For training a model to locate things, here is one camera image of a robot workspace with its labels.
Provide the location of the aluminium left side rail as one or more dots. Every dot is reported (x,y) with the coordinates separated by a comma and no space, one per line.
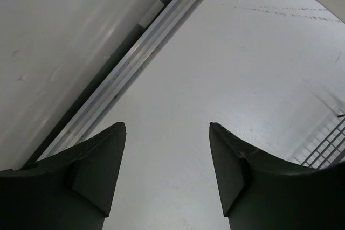
(119,79)

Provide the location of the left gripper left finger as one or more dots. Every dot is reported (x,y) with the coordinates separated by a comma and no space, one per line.
(72,189)

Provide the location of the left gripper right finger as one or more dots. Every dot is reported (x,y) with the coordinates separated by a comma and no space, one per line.
(261,191)

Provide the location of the metal wire dish rack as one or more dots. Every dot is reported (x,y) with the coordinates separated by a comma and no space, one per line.
(325,146)

